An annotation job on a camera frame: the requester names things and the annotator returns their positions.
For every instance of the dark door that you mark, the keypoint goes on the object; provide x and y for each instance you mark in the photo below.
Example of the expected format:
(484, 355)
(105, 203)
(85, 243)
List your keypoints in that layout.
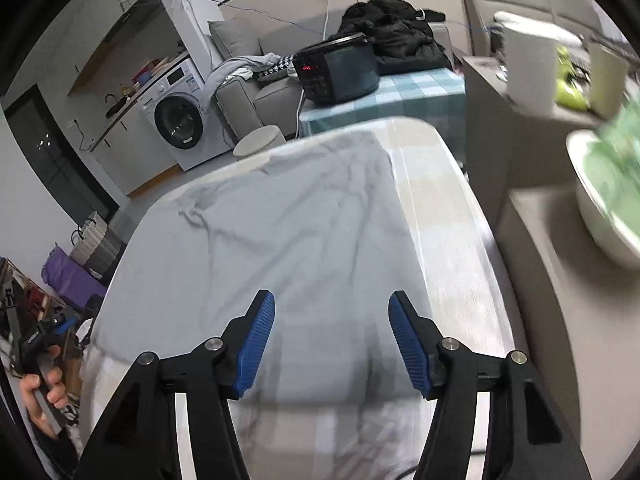
(60, 160)

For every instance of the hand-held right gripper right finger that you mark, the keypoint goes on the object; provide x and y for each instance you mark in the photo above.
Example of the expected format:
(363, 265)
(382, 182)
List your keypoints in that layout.
(410, 345)

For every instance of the round white stool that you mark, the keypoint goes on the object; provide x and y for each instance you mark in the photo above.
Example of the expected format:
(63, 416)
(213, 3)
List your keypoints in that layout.
(257, 140)

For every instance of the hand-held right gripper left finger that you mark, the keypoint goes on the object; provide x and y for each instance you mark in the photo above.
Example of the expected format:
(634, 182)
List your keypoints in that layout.
(255, 345)

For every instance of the kitchen counter cabinet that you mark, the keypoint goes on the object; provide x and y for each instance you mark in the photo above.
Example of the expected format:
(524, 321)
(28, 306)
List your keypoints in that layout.
(125, 160)

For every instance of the grey t-shirt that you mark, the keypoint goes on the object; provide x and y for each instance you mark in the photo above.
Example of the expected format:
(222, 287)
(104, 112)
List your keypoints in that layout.
(300, 235)

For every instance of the white folded towel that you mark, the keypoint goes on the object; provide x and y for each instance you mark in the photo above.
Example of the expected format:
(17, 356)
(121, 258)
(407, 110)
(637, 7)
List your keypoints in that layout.
(535, 22)

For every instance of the woven laundry basket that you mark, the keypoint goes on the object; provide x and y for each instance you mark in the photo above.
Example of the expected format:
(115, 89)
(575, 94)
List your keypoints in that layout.
(100, 250)

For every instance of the green plastic bag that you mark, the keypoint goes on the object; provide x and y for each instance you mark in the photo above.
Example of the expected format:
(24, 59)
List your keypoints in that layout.
(620, 160)

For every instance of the white washing machine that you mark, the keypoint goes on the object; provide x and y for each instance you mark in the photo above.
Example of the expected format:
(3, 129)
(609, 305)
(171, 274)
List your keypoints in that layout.
(200, 145)

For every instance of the white upper kitchen cabinets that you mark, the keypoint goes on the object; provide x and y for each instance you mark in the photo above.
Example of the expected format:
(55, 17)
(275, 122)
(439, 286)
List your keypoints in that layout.
(110, 5)

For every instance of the grey sofa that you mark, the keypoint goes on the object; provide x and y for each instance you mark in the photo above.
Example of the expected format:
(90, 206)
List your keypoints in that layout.
(270, 105)

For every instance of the person's left hand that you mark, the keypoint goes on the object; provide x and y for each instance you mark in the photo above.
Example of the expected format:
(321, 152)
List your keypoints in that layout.
(30, 395)

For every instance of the wooden shoe rack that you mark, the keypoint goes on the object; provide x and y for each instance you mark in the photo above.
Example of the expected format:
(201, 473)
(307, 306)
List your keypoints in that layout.
(30, 300)

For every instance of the white cup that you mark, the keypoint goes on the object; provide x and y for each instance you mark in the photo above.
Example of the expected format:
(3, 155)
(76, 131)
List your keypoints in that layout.
(607, 80)
(530, 70)

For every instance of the red container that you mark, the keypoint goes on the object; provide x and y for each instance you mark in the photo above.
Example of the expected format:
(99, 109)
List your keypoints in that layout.
(145, 70)

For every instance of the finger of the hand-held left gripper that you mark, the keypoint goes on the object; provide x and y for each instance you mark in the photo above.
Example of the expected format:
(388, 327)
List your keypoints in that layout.
(65, 322)

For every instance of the white bowl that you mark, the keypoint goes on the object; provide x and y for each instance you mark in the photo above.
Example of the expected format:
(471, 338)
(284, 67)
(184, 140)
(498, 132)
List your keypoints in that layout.
(605, 230)

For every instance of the blue checkered table cover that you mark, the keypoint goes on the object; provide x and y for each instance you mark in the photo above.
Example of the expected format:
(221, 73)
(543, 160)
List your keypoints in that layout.
(415, 92)

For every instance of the light grey garment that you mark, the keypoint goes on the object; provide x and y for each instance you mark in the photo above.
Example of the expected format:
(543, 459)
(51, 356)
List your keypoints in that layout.
(225, 72)

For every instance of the black jacket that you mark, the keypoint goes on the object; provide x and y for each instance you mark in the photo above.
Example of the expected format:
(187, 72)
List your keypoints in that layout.
(395, 30)

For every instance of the grey sofa cushion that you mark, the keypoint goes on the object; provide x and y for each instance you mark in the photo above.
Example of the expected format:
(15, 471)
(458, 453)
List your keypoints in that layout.
(235, 40)

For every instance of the purple bag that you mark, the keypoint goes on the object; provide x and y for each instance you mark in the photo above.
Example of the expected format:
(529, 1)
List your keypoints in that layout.
(70, 280)

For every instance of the beige side cabinet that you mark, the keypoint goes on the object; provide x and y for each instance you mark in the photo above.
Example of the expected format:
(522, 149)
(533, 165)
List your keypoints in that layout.
(540, 260)

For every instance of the black and white striped cloth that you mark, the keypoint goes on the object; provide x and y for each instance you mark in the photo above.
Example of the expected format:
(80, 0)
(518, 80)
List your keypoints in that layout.
(282, 65)

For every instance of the black electric pressure cooker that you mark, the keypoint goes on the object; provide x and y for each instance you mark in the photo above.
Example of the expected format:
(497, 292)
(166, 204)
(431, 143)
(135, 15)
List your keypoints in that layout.
(345, 75)

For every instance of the green fruit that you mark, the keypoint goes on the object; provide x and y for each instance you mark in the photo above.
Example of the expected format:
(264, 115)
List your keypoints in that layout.
(570, 92)

